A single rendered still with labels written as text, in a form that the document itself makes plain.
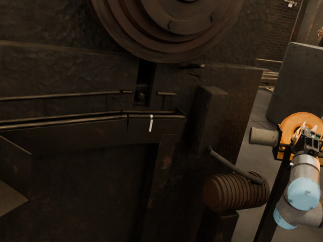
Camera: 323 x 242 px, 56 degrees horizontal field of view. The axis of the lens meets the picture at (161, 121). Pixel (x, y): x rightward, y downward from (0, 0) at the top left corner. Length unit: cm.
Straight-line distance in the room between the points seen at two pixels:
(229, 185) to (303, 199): 28
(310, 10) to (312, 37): 42
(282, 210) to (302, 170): 13
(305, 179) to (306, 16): 451
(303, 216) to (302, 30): 447
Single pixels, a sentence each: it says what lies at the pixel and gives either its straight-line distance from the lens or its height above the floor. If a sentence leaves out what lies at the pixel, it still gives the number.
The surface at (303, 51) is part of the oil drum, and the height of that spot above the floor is 83.
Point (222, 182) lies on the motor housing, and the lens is 105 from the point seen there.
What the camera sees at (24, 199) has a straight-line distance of 73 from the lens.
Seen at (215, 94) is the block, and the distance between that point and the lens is 102.
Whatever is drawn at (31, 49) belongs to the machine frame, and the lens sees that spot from 93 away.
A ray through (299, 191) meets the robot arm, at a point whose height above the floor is 67.
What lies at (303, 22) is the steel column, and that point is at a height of 112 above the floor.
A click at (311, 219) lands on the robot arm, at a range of 98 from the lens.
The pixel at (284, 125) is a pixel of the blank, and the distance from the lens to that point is 114.
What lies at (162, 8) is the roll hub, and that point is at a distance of 79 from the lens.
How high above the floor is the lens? 105
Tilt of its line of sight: 21 degrees down
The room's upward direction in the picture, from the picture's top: 11 degrees clockwise
